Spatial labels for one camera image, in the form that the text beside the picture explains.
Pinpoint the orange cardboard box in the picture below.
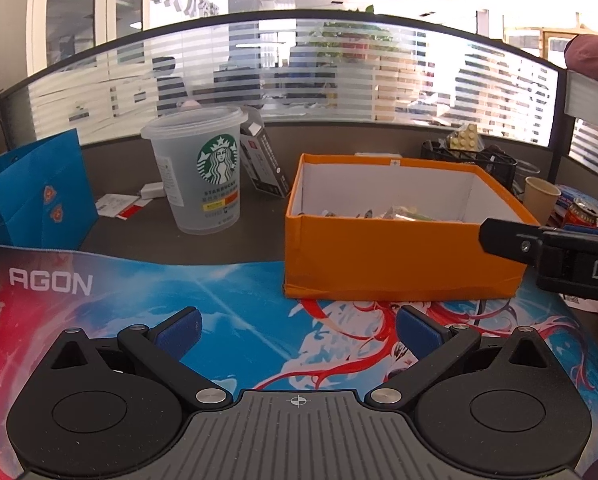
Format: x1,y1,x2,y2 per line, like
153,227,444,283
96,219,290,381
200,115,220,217
283,153,540,302

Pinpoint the white partition panel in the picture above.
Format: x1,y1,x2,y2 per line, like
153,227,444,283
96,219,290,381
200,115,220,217
565,70,598,121

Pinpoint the red drink can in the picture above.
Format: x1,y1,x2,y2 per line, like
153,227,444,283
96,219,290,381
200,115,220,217
564,197,598,228

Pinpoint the striped glass side partition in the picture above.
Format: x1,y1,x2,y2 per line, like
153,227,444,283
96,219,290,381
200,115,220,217
566,115,598,186

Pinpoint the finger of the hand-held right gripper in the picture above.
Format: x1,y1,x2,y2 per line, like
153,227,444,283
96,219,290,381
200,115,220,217
480,217,547,267

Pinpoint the white glass-door cabinet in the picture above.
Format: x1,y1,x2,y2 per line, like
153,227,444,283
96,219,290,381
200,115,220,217
26,0,145,76

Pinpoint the printed blue mouse pad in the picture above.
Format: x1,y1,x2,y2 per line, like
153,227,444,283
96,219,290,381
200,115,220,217
0,245,598,480

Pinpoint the white and red card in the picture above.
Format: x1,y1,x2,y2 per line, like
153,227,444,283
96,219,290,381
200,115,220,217
96,192,152,221

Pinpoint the beige paper cup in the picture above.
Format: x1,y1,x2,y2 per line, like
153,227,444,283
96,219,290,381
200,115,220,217
523,176,562,226

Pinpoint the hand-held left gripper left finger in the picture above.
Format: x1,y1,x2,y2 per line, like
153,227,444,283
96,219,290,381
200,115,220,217
46,307,234,408

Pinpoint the blue paper bag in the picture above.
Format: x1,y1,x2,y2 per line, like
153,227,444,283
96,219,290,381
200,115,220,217
0,128,99,295

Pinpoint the clear plastic cup green logo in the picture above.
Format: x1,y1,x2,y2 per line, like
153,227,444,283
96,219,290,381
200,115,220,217
140,106,246,235

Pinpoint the black mesh desk organizer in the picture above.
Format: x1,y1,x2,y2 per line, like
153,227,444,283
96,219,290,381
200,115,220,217
421,140,518,196

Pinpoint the potted green plant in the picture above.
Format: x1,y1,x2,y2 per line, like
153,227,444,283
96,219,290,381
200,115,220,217
309,5,395,61

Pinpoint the yellow building block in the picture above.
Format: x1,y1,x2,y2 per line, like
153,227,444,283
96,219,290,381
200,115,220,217
446,124,481,151

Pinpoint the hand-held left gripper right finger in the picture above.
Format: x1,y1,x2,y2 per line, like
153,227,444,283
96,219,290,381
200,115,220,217
365,305,554,408

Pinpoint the blue wipes packet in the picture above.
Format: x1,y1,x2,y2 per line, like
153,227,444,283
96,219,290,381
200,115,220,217
554,185,598,216

